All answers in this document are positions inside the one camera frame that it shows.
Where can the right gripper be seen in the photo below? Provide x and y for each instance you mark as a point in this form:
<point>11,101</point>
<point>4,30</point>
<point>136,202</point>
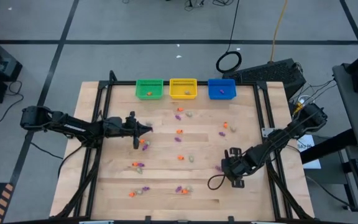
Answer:
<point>238,166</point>

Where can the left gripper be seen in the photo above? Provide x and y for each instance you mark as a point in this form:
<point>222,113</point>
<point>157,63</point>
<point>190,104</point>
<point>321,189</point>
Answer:
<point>117,127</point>

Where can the beige plastic skull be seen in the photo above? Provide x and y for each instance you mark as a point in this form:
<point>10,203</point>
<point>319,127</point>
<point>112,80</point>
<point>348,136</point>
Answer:
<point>139,170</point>
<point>187,92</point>
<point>189,188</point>
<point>148,123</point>
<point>191,158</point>
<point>189,114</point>
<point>147,143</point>
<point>139,192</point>
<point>233,128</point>

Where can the small orange pumpkin toy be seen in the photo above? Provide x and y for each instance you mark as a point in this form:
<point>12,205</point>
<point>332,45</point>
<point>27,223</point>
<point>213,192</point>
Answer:
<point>180,109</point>

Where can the purple toy block front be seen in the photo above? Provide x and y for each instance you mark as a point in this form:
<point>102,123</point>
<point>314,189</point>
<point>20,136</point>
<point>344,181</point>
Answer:
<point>178,188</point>

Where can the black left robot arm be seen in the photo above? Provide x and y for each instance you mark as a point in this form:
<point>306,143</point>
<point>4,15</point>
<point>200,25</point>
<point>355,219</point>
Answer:
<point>73,127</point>

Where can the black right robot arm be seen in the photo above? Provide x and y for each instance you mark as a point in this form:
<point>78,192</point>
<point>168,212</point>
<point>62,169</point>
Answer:
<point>284,133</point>

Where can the green plastic basket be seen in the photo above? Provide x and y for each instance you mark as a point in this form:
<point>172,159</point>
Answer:
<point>141,93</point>

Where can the yellow plastic basket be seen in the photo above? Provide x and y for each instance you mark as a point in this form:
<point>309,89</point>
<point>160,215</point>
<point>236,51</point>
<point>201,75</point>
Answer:
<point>176,93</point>

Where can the blue plastic basket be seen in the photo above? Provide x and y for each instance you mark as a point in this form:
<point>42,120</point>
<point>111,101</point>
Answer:
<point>228,95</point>

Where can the white paper label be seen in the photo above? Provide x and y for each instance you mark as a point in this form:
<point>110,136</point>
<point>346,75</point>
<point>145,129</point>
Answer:
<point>304,144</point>

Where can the black computer tower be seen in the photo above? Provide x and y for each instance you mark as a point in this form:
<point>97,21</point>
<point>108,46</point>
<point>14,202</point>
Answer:
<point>259,73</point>

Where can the black desk leg beam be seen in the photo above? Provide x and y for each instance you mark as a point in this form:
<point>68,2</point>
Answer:
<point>325,146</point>

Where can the grey desk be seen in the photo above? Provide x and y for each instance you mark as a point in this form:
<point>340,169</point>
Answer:
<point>353,118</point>

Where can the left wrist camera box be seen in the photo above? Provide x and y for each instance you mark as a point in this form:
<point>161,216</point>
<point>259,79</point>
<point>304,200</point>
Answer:
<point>130,122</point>

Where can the black aluminium table frame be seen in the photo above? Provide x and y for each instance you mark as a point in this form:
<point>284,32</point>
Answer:
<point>126,83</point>

